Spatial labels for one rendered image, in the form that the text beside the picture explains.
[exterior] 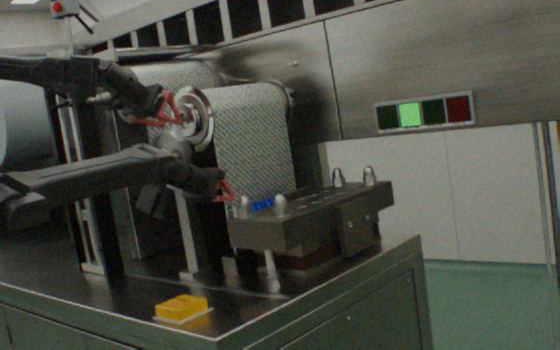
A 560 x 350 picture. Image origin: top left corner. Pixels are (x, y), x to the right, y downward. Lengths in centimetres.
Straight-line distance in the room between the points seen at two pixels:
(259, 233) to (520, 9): 68
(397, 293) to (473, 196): 261
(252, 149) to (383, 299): 45
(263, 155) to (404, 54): 40
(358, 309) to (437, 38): 60
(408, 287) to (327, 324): 30
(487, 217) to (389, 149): 82
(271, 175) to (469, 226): 273
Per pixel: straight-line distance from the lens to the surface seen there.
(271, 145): 143
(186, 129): 134
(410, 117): 137
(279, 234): 118
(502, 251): 399
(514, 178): 384
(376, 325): 134
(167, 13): 195
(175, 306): 112
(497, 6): 128
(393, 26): 139
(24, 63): 125
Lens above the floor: 125
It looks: 5 degrees down
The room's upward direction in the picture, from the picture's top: 9 degrees counter-clockwise
